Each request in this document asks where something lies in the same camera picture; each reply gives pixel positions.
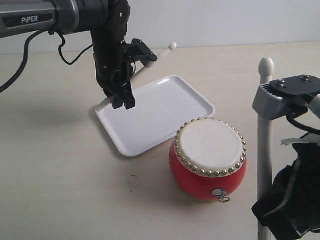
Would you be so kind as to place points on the black gripper one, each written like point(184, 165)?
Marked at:
point(291, 208)

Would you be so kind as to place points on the black gripper two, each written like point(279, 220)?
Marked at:
point(113, 70)

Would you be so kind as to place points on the wooden drumstick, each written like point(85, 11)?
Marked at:
point(266, 69)
point(172, 46)

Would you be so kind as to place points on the small red drum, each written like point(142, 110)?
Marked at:
point(208, 159)

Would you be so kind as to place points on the white rectangular plastic tray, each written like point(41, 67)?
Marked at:
point(162, 107)

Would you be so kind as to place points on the grey wrist camera two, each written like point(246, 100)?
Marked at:
point(138, 51)

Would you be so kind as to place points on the wrist camera on gripper one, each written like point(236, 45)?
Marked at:
point(277, 98)

